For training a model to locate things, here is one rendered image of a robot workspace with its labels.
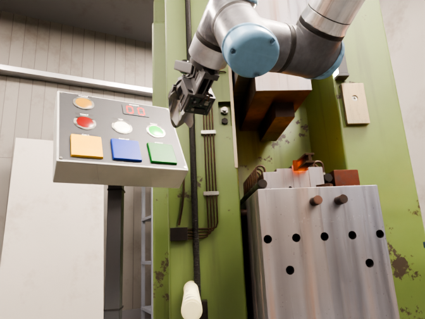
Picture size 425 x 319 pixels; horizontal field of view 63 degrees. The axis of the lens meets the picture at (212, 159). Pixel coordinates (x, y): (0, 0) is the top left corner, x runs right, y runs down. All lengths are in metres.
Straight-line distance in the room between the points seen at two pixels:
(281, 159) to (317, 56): 1.05
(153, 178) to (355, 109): 0.86
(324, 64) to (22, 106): 4.33
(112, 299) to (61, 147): 0.42
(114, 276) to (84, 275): 2.92
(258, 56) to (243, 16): 0.07
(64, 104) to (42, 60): 4.01
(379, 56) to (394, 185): 0.54
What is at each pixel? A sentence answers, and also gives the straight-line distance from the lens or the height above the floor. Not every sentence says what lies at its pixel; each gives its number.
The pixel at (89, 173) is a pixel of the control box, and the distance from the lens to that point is 0.92.
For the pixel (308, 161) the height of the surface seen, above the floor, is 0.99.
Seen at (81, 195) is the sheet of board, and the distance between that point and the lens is 4.14.
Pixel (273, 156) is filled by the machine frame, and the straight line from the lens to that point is 1.69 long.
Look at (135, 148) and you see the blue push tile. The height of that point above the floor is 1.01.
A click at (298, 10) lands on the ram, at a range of 1.46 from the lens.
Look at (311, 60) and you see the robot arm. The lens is 0.69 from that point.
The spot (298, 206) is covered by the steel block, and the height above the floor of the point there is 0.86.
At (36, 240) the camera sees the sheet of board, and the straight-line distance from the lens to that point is 3.98.
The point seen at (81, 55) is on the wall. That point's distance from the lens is 5.15.
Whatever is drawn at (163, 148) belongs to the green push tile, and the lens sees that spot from 0.99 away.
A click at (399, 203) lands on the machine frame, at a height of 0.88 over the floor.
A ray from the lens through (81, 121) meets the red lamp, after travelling 1.00.
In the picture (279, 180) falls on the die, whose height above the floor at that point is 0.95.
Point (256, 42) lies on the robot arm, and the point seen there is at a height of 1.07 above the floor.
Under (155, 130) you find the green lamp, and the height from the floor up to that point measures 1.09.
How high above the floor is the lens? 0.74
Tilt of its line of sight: 15 degrees up
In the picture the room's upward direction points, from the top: 3 degrees counter-clockwise
